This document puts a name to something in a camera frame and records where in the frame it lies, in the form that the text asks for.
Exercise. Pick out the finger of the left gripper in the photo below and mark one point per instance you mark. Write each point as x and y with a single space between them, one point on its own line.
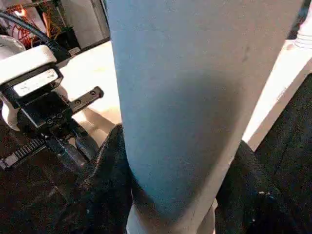
86 146
67 154

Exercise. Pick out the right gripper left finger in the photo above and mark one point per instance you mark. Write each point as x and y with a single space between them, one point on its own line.
104 190

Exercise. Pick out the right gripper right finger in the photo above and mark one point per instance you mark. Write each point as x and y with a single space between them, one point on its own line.
248 195

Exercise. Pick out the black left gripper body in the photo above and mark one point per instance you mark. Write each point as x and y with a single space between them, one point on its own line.
53 109

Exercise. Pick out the white plastic table top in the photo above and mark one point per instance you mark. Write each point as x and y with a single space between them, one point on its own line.
92 68

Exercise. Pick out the white plastic table leg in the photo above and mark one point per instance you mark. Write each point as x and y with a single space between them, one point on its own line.
195 97
306 36

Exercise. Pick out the black mat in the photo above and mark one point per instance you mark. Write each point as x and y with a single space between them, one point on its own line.
287 122

